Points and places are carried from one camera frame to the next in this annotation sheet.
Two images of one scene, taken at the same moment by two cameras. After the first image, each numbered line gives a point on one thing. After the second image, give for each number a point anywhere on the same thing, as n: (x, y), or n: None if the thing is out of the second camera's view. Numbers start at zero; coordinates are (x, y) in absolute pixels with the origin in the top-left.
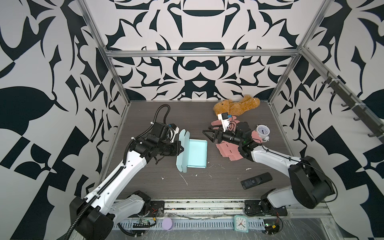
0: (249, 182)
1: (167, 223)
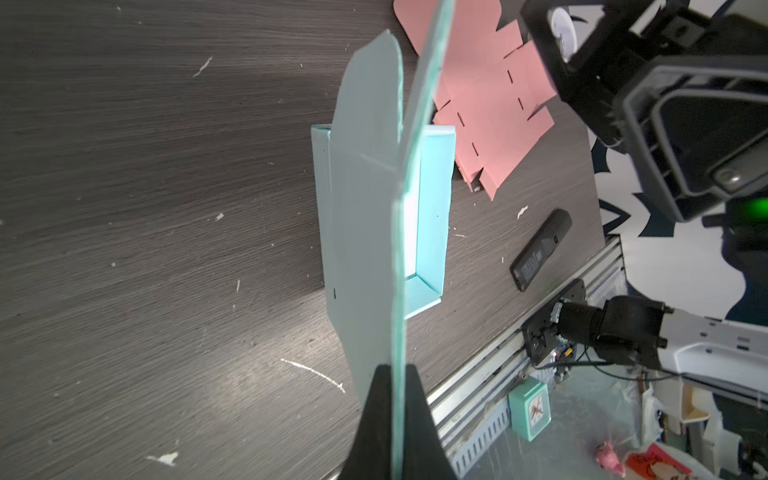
0: (531, 260)
1: None
